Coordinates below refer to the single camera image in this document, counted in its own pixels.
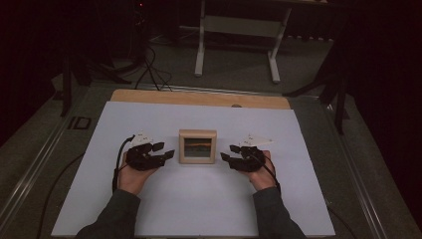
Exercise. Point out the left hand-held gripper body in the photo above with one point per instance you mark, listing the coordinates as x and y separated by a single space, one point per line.
144 159

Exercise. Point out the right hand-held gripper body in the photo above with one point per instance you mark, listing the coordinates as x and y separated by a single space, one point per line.
249 161

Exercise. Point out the small wooden box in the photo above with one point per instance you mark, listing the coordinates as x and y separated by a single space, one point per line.
197 134

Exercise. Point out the person's right hand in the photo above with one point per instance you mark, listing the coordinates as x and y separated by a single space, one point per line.
263 179

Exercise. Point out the person's left hand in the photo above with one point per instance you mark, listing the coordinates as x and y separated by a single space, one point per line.
132 181

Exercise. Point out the white table sheet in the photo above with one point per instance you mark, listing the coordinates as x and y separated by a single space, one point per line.
205 205

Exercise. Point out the black floor socket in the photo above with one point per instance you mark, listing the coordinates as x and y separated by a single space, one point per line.
79 122

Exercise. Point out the black metal stand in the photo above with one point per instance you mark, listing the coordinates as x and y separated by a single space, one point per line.
68 86
340 99

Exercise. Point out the white metal stand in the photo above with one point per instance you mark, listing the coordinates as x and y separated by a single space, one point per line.
242 26

